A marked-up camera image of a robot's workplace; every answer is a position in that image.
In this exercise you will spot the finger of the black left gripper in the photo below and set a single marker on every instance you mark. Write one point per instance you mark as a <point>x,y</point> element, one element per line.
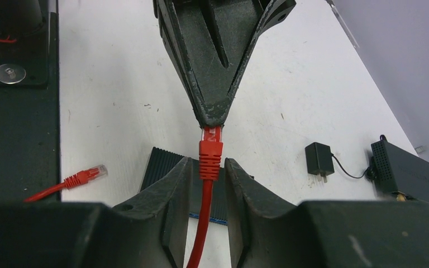
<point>210,44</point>

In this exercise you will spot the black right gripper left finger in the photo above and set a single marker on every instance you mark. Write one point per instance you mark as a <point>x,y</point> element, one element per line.
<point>147,230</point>

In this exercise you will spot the large black network switch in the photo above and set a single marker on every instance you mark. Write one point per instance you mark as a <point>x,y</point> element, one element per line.
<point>396,171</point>

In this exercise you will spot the small black wall adapter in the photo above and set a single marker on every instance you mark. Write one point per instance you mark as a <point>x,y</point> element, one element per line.
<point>319,160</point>

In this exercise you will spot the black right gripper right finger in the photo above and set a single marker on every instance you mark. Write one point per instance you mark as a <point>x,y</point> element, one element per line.
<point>267,231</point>

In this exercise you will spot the black mounting base plate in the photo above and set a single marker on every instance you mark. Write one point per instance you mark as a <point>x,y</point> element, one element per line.
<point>29,98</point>

